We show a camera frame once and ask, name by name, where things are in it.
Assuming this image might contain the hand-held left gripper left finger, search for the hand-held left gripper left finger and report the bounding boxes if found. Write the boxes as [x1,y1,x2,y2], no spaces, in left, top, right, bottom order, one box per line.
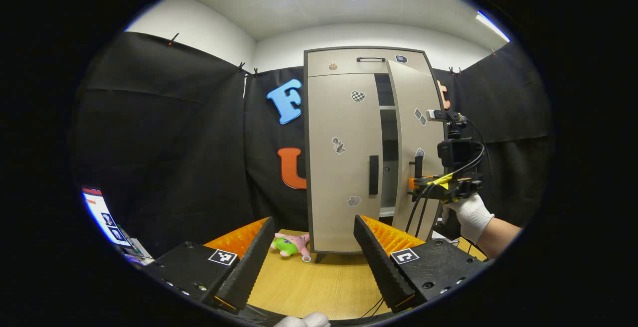
[141,216,276,313]

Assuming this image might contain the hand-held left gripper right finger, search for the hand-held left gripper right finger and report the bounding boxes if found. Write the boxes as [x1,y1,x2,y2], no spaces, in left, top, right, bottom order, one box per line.
[353,214,491,314]

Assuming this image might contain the grey double-door shoe cabinet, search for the grey double-door shoe cabinet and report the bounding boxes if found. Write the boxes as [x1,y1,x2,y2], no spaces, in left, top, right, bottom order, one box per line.
[303,46,447,264]

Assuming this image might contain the grey shoe cabinet door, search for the grey shoe cabinet door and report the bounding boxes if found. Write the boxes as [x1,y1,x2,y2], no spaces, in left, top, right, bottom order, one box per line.
[308,74,383,254]
[386,60,447,242]

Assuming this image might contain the grey cabinet drawer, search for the grey cabinet drawer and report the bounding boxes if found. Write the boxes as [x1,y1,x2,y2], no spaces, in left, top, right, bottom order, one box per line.
[307,49,429,77]

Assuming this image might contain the pink starfish plush toy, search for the pink starfish plush toy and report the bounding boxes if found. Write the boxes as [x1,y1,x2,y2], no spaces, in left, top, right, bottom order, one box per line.
[270,232,312,263]

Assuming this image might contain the ceiling light panel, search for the ceiling light panel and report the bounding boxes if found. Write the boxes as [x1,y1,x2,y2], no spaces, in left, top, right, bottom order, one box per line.
[475,10,511,43]

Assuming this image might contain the black backdrop cloth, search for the black backdrop cloth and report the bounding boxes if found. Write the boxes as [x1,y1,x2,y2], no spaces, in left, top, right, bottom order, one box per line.
[70,32,554,263]

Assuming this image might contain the computer screen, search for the computer screen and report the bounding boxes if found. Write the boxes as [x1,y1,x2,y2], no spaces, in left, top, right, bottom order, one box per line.
[81,186,133,248]

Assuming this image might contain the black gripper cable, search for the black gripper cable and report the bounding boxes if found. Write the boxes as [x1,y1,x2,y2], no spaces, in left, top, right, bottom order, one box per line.
[405,182,437,234]
[356,297,387,321]

